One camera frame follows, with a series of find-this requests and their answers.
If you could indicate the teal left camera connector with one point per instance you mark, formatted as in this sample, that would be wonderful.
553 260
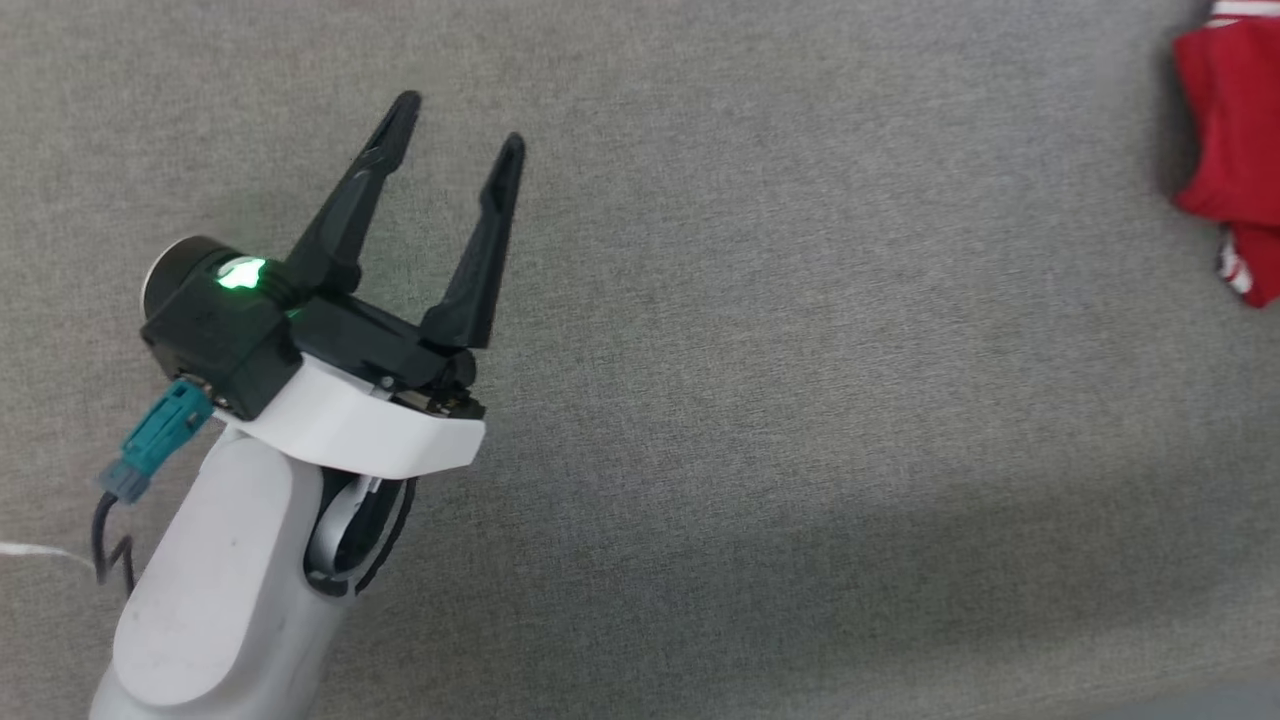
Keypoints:
160 440

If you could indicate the grey fabric sofa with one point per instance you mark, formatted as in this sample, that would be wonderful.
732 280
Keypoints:
800 450

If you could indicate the thin white thread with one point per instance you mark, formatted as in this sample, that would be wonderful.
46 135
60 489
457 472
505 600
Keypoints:
45 551

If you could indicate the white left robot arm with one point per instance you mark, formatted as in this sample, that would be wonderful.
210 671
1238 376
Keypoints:
220 590

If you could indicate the red and white sports garment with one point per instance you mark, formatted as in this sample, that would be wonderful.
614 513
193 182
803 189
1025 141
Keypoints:
1230 130

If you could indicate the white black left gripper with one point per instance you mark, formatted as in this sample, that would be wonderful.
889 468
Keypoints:
370 420

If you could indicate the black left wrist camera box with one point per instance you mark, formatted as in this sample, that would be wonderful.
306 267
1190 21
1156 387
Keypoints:
215 345

